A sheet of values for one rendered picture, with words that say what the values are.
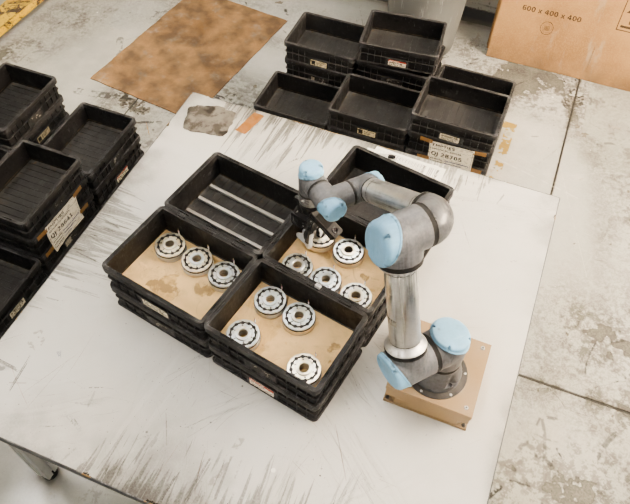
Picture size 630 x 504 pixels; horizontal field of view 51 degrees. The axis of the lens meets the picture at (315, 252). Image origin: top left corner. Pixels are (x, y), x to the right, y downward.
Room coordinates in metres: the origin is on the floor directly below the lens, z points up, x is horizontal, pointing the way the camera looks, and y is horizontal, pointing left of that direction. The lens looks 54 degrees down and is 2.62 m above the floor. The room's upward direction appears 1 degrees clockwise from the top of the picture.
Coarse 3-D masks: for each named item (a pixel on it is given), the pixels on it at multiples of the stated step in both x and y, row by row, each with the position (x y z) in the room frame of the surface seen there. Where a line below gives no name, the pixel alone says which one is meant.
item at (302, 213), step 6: (294, 198) 1.37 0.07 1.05; (300, 204) 1.34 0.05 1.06; (294, 210) 1.37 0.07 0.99; (300, 210) 1.36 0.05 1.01; (306, 210) 1.33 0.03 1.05; (312, 210) 1.32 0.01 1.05; (294, 216) 1.35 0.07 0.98; (300, 216) 1.35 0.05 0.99; (306, 216) 1.35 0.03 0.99; (294, 222) 1.35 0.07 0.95; (300, 222) 1.34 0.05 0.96; (306, 222) 1.33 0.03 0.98; (312, 222) 1.32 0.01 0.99; (300, 228) 1.34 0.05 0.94; (306, 228) 1.32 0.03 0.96; (312, 228) 1.32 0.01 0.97
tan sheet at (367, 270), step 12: (300, 240) 1.37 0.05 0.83; (336, 240) 1.38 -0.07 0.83; (288, 252) 1.32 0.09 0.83; (300, 252) 1.32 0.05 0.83; (312, 252) 1.33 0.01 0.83; (324, 252) 1.33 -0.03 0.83; (348, 252) 1.33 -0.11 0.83; (324, 264) 1.28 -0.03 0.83; (336, 264) 1.28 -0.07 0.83; (360, 264) 1.28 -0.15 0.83; (372, 264) 1.28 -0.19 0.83; (348, 276) 1.23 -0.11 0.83; (360, 276) 1.23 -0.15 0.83; (372, 276) 1.23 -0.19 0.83; (372, 288) 1.19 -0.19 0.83; (372, 300) 1.14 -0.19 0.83
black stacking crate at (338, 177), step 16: (352, 160) 1.70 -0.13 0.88; (368, 160) 1.70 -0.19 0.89; (336, 176) 1.61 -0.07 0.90; (352, 176) 1.68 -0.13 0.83; (384, 176) 1.66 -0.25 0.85; (400, 176) 1.63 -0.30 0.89; (416, 176) 1.60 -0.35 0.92; (432, 192) 1.57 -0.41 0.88; (352, 208) 1.52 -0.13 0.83; (368, 208) 1.53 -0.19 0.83
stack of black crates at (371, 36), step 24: (384, 24) 3.04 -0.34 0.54; (408, 24) 3.01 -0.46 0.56; (432, 24) 2.98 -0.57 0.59; (360, 48) 2.82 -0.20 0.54; (384, 48) 2.75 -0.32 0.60; (408, 48) 2.89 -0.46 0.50; (432, 48) 2.90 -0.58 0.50; (360, 72) 2.81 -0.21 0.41; (384, 72) 2.76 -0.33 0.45; (408, 72) 2.72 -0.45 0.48; (432, 72) 2.70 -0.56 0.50
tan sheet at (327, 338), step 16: (256, 288) 1.18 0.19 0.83; (288, 304) 1.12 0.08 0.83; (256, 320) 1.06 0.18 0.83; (272, 320) 1.06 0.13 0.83; (320, 320) 1.06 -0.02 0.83; (240, 336) 1.00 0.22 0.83; (272, 336) 1.00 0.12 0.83; (288, 336) 1.00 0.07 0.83; (304, 336) 1.00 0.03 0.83; (320, 336) 1.01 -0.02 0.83; (336, 336) 1.01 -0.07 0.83; (256, 352) 0.94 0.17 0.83; (272, 352) 0.95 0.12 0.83; (288, 352) 0.95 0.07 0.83; (304, 352) 0.95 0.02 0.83; (320, 352) 0.95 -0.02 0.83; (336, 352) 0.95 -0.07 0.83
